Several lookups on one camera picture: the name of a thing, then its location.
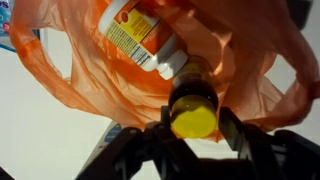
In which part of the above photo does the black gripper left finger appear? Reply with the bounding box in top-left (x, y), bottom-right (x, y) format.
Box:
top-left (75, 105), bottom-right (205, 180)

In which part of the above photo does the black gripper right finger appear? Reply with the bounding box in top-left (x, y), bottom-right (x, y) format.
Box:
top-left (217, 106), bottom-right (320, 180)

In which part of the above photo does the brown bottle with yellow lid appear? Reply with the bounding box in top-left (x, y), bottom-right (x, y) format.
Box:
top-left (167, 55), bottom-right (220, 140)

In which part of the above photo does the orange plastic bag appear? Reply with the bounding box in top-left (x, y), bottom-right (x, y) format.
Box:
top-left (9, 0), bottom-right (320, 142)

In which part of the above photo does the white bottle with white lid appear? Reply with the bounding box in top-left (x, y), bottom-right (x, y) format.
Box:
top-left (97, 0), bottom-right (190, 81)

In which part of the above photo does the blue and white packet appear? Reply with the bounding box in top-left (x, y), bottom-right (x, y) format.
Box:
top-left (0, 0), bottom-right (42, 54)

